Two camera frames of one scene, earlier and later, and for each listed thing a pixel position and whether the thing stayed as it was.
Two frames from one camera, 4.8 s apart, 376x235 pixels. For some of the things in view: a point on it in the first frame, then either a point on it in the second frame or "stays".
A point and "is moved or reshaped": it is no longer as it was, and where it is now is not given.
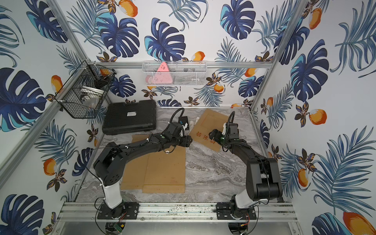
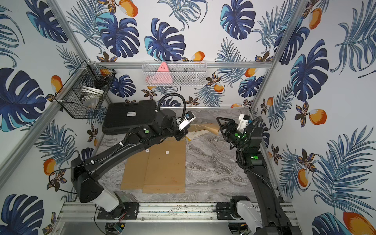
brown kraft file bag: (166, 173) stays
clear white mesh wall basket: (181, 73) stays
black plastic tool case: (130, 116) stays
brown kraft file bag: (211, 120) is moved or reshaped
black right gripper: (218, 133) to (232, 125)
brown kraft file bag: (134, 175) stays
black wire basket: (83, 91) stays
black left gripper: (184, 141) to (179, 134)
